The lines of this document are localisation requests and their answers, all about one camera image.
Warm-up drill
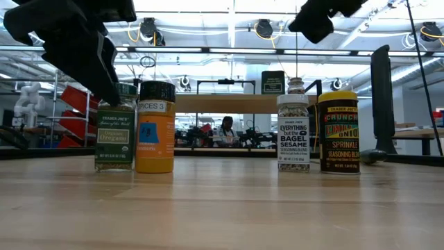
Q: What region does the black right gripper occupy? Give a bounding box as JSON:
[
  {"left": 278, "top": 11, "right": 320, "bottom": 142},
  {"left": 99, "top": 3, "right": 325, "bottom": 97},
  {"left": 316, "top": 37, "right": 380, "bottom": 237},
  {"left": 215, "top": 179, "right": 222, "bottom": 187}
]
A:
[{"left": 288, "top": 0, "right": 368, "bottom": 44}]

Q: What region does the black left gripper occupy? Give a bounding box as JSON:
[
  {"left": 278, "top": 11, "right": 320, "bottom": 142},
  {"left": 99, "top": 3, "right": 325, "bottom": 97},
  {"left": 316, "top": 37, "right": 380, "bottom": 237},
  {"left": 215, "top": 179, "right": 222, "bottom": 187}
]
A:
[{"left": 3, "top": 0, "right": 137, "bottom": 107}]

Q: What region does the dark green pepper tin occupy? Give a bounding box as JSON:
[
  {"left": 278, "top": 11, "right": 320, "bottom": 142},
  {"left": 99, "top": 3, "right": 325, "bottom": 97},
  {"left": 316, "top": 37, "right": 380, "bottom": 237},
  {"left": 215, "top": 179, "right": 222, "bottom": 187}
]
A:
[{"left": 261, "top": 70, "right": 286, "bottom": 95}]

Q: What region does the green lid oregano jar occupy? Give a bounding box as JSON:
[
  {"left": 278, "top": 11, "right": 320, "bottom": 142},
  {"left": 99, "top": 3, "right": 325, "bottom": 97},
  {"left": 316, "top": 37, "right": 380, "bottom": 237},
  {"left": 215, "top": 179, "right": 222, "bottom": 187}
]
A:
[{"left": 94, "top": 82, "right": 138, "bottom": 173}]

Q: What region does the black lid orange turmeric bottle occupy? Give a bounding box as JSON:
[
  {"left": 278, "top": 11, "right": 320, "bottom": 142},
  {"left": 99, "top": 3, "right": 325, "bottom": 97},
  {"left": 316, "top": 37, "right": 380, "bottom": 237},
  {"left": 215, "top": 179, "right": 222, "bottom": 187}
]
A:
[{"left": 135, "top": 80, "right": 176, "bottom": 174}]

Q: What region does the white lid bagel seasoning jar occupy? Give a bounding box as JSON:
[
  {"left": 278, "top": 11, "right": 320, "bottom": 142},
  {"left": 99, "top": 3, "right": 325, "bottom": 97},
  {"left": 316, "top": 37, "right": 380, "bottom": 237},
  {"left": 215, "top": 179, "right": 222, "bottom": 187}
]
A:
[{"left": 276, "top": 93, "right": 311, "bottom": 174}]

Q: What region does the yellow lid chili onion jar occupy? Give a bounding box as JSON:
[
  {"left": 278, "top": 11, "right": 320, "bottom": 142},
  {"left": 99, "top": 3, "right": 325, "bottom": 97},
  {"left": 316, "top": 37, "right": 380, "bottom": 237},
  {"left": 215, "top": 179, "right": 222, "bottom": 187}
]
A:
[{"left": 318, "top": 90, "right": 361, "bottom": 176}]

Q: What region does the wooden shelf with black legs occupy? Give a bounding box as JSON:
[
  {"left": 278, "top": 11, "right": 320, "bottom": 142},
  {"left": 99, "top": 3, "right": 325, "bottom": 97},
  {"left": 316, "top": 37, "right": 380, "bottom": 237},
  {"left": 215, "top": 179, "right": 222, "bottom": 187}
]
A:
[{"left": 133, "top": 78, "right": 327, "bottom": 160}]

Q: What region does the red storage bin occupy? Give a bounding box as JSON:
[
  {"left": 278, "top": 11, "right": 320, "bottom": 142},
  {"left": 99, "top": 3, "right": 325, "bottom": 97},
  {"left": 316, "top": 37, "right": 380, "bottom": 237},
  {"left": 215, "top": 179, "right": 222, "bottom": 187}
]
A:
[
  {"left": 61, "top": 85, "right": 101, "bottom": 114},
  {"left": 57, "top": 135, "right": 87, "bottom": 149},
  {"left": 58, "top": 110, "right": 98, "bottom": 139}
]

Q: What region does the metal storage rack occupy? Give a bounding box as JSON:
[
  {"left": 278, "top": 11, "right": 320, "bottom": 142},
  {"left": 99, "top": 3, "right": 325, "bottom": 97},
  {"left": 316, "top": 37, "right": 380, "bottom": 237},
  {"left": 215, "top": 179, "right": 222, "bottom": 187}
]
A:
[{"left": 48, "top": 69, "right": 101, "bottom": 149}]

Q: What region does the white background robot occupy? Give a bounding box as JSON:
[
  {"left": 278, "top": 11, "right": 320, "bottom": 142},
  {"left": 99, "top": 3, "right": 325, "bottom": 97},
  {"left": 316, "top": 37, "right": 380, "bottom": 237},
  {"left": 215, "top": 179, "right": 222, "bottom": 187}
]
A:
[{"left": 12, "top": 82, "right": 46, "bottom": 128}]

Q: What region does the black upright panel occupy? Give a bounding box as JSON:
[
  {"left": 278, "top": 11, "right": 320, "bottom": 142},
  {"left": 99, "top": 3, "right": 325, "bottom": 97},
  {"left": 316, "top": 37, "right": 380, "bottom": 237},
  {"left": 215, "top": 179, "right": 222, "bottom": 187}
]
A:
[{"left": 370, "top": 44, "right": 397, "bottom": 156}]

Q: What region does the thin black pole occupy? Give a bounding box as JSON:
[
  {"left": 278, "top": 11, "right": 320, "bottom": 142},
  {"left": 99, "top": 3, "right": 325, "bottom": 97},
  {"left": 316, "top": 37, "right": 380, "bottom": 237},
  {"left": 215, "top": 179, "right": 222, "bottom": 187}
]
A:
[{"left": 405, "top": 0, "right": 444, "bottom": 156}]

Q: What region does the person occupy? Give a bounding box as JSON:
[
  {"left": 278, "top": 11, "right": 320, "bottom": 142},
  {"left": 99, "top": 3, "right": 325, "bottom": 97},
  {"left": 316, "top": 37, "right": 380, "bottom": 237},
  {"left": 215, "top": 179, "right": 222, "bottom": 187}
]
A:
[{"left": 215, "top": 116, "right": 237, "bottom": 147}]

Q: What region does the wooden background table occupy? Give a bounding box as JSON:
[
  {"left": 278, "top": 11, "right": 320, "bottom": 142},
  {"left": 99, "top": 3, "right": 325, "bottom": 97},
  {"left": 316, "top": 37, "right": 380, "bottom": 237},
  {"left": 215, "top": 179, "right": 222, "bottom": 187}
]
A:
[{"left": 393, "top": 126, "right": 444, "bottom": 156}]

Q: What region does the black aluminium table frame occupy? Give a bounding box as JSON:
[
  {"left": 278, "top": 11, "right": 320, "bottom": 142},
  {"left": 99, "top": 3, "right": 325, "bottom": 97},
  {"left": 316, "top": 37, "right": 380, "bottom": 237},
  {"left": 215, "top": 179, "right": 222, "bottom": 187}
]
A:
[{"left": 0, "top": 145, "right": 444, "bottom": 167}]

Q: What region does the black background gantry frame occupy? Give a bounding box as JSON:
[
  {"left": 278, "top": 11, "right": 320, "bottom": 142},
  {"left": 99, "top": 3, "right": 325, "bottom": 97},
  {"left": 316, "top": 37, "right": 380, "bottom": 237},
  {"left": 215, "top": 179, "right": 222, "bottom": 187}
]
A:
[{"left": 196, "top": 78, "right": 257, "bottom": 95}]

